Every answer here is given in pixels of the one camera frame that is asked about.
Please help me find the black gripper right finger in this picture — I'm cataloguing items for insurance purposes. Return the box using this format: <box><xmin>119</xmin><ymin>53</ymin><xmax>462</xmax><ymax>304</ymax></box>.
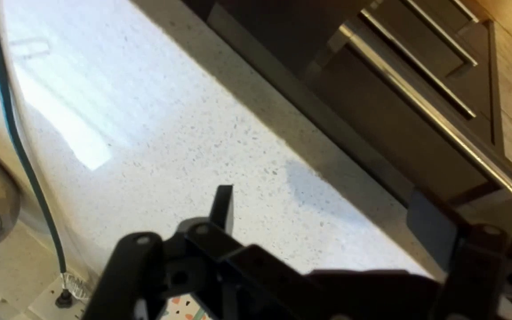
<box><xmin>407</xmin><ymin>190</ymin><xmax>468</xmax><ymax>270</ymax></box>

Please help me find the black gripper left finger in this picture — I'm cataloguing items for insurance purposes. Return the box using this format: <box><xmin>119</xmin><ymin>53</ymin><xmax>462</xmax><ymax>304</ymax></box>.
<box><xmin>210</xmin><ymin>185</ymin><xmax>233</xmax><ymax>233</ymax></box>

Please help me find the dark topmost wooden drawer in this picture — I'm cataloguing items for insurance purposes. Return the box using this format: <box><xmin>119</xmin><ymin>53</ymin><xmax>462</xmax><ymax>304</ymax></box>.
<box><xmin>306</xmin><ymin>23</ymin><xmax>512</xmax><ymax>234</ymax></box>

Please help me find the white wall outlet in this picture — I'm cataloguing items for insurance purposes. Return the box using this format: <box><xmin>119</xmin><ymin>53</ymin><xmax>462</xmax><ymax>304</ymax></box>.
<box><xmin>29</xmin><ymin>273</ymin><xmax>94</xmax><ymax>320</ymax></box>

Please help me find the dark power cable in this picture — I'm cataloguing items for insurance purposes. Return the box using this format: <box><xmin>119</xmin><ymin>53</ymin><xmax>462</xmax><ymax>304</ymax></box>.
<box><xmin>0</xmin><ymin>0</ymin><xmax>80</xmax><ymax>309</ymax></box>

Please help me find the dotted paper cup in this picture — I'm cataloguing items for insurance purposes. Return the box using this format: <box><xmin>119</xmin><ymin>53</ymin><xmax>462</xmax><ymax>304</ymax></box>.
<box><xmin>160</xmin><ymin>295</ymin><xmax>210</xmax><ymax>320</ymax></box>

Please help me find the island drawer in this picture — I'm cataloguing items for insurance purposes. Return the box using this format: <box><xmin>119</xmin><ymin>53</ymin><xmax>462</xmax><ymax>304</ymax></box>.
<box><xmin>359</xmin><ymin>0</ymin><xmax>484</xmax><ymax>121</ymax></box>
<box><xmin>407</xmin><ymin>0</ymin><xmax>489</xmax><ymax>35</ymax></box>

